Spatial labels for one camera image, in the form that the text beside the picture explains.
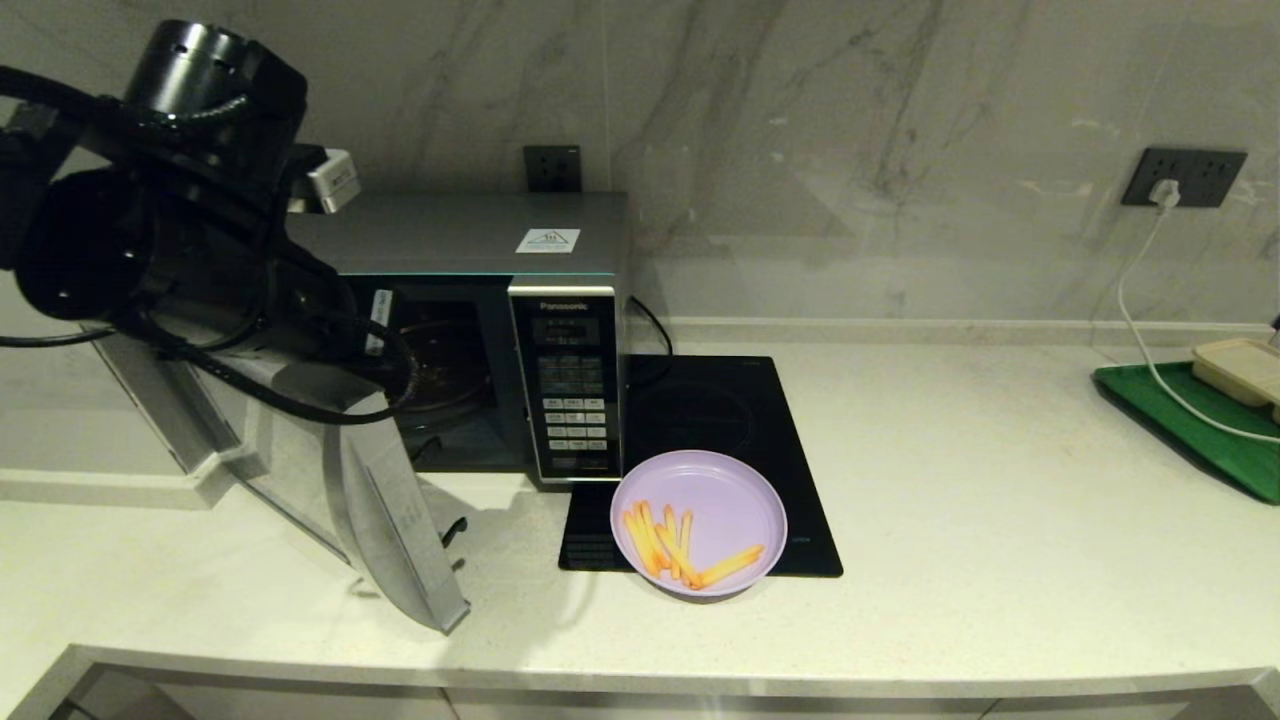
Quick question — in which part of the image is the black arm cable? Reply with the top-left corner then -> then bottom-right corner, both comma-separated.
0,65 -> 419,427

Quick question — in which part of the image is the purple plate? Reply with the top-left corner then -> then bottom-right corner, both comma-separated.
609,449 -> 789,599

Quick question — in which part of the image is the small black wall socket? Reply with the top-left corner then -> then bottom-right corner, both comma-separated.
523,144 -> 583,193

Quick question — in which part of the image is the white power cable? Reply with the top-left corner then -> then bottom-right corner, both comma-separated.
1117,200 -> 1280,444

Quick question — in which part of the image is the beige cabinet door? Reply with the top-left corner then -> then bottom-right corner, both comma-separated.
985,688 -> 1280,720
70,668 -> 446,720
445,690 -> 986,720

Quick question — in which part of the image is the glass microwave turntable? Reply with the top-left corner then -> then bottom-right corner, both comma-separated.
395,320 -> 497,413

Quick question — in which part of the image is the beige lidded container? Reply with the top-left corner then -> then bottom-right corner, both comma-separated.
1193,337 -> 1280,408

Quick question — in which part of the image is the wide black wall socket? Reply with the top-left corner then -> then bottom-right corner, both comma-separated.
1122,146 -> 1251,209

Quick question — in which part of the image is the black glass microwave door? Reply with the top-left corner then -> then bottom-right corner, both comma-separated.
88,325 -> 471,637

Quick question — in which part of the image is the black induction cooktop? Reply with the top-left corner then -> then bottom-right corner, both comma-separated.
558,354 -> 845,579

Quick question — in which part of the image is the green tray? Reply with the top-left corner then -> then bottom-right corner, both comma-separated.
1092,360 -> 1280,504

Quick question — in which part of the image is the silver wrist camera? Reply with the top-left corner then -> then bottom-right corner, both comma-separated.
305,148 -> 361,213

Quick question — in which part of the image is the black power cord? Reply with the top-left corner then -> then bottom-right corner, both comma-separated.
626,295 -> 676,386

